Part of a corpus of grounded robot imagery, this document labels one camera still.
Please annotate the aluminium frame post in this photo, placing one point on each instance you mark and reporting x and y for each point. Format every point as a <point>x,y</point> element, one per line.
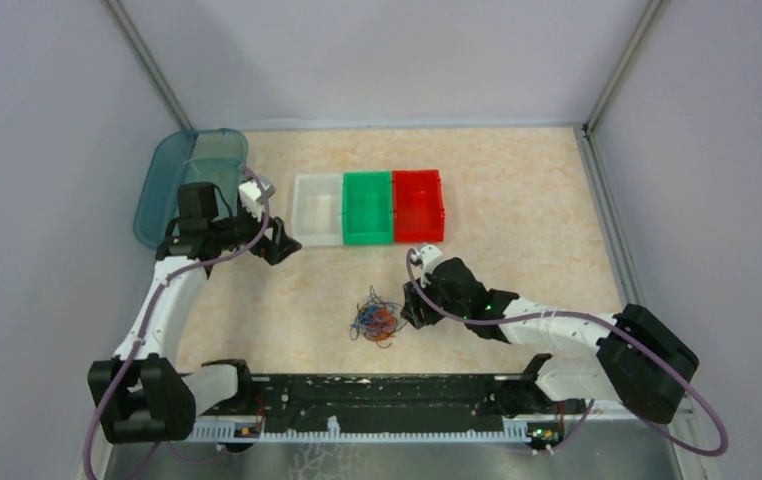
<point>651,15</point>
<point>139,48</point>

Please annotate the right aluminium frame post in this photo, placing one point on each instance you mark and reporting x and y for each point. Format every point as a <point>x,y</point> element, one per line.
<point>651,15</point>

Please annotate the right aluminium side rail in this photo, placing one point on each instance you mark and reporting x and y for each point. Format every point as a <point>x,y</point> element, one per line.
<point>617,247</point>

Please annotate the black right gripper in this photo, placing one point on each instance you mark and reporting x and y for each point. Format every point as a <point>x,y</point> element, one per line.
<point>413,310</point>

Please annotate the red plastic bin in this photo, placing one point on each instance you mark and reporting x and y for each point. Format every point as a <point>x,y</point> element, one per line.
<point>418,207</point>

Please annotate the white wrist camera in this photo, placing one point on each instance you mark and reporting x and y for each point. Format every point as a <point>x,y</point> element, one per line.
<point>427,257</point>
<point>252,196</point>

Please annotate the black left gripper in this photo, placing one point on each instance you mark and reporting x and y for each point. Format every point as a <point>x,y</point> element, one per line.
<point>279,247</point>

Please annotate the left aluminium frame post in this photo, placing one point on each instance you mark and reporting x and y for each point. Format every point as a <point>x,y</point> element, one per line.
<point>139,48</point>

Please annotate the teal translucent plastic tray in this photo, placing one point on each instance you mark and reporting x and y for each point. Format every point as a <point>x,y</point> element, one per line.
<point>187,156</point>

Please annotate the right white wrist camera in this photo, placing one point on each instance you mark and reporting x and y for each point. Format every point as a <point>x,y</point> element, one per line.
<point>427,257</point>

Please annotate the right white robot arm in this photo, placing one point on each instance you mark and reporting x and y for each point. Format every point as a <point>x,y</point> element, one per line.
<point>630,357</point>

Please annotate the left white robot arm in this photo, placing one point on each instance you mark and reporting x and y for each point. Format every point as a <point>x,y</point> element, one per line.
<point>140,395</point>

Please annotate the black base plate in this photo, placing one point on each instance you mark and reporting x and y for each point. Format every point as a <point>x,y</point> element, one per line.
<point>376,404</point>

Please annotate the green plastic bin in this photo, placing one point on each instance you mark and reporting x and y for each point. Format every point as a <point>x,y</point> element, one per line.
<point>367,208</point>

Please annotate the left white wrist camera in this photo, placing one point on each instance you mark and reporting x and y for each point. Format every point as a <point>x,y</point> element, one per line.
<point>252,196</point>

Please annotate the white plastic bin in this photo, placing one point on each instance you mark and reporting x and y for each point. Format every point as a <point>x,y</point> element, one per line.
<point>316,219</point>

